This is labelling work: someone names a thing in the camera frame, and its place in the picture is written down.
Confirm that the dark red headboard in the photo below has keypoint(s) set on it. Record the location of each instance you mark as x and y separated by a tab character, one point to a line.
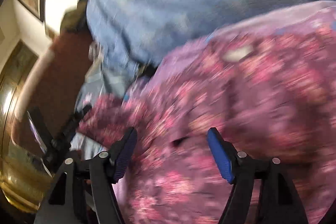
52	85

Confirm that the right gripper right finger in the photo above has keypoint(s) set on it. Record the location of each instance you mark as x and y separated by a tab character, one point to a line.
278	202

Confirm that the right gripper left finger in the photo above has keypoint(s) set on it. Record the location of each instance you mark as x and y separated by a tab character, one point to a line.
81	191

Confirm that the maroon floral garment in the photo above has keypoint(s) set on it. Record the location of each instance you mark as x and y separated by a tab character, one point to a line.
223	121

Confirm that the wooden door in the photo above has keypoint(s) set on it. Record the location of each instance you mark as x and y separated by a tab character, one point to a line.
23	179

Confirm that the grey star pillow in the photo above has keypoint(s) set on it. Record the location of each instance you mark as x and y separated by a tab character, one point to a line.
99	80

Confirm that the purple floral bed sheet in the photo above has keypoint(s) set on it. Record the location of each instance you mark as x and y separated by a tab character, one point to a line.
249	27

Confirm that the olive green cloth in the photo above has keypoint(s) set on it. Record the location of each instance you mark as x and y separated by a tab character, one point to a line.
75	19

